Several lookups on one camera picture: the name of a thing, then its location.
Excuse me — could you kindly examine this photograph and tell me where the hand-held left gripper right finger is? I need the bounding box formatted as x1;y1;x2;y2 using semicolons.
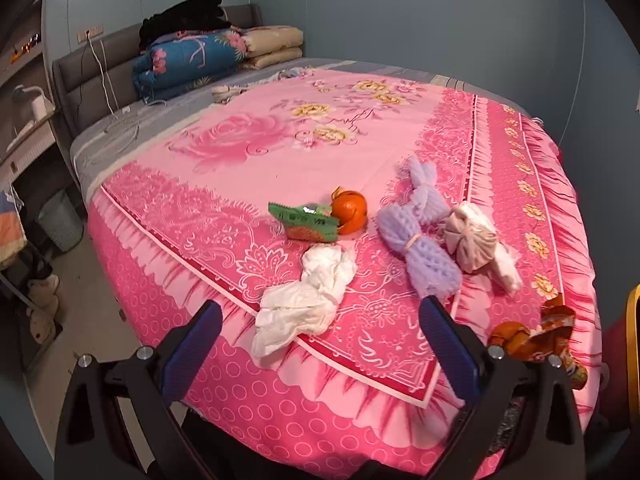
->
419;296;587;480

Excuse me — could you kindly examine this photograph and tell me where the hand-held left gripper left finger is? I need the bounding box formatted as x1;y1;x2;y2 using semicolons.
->
54;300;223;480

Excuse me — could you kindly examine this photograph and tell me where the purple foam net bundle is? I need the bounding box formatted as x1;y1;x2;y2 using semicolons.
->
375;155;463;298

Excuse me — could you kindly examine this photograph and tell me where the orange patterned cloth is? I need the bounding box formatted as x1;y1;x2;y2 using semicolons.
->
487;294;588;391

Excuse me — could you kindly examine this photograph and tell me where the black plastic bag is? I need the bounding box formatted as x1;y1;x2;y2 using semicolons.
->
487;400;533;458

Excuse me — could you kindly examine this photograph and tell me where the beige tied cloth bundle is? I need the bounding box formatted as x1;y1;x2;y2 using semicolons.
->
444;201;524;293

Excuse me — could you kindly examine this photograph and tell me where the white crumpled tissue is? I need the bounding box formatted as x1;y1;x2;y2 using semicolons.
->
251;244;358;358

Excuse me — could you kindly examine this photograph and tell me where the beige plush slipper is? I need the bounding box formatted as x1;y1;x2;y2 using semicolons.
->
30;306;57;343
27;275;61;311

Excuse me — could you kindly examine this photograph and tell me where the green snack wrapper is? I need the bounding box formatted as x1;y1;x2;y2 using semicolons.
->
268;201;342;244

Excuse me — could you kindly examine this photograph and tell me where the orange plastic bag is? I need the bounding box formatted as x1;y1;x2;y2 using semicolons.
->
330;186;370;235

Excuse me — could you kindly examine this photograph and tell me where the yellow plastic object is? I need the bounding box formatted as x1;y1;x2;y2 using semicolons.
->
625;284;640;356

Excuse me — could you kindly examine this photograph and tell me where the grey mesh waste basket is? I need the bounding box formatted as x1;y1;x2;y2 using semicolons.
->
37;189;85;253

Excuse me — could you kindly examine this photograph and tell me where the striped cloth pile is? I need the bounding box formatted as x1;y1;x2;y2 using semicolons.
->
0;195;28;266

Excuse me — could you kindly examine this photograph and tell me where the pink floral blanket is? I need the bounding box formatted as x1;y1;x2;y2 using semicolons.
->
87;67;603;480

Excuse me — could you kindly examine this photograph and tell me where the small patterned cloth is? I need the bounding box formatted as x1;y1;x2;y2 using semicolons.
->
212;84;252;106

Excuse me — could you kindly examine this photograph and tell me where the white shelf desk unit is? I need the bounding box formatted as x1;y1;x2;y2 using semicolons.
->
0;0;61;181

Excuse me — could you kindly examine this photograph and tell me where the white desk lamp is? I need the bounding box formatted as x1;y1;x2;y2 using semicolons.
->
11;85;56;123

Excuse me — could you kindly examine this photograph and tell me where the blue floral folded quilt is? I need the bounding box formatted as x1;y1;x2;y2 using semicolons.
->
131;29;249;103

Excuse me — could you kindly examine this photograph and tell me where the grey padded headboard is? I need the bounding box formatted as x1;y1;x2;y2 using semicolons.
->
52;4;263;141

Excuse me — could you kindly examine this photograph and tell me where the beige folded quilt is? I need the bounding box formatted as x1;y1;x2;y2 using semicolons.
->
239;25;304;71

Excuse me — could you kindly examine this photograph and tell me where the black clothing pile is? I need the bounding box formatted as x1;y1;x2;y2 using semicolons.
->
138;0;233;51

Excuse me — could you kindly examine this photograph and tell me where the white charging cable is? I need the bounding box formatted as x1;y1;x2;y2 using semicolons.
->
89;35;168;137

